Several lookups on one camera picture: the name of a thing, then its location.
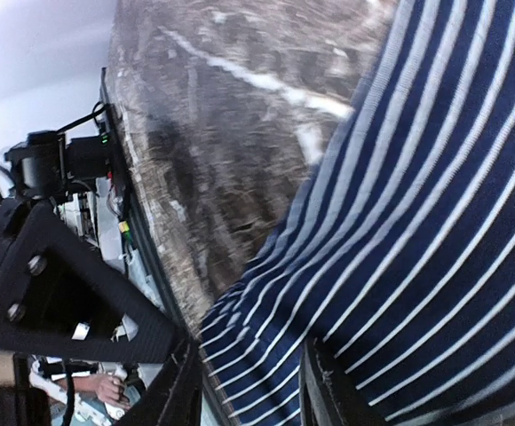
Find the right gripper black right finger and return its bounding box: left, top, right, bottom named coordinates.
left=299, top=339, right=386, bottom=426

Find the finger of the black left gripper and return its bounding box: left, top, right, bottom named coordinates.
left=0, top=199, right=180, bottom=364

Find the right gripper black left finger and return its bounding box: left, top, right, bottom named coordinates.
left=122, top=340, right=202, bottom=426

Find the navy striped boxer underwear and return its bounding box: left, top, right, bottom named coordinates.
left=201, top=1, right=515, bottom=425

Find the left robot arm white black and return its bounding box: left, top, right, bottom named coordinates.
left=0, top=131, right=179, bottom=364

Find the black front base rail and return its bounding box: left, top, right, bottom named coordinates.
left=99, top=67, right=188, bottom=330

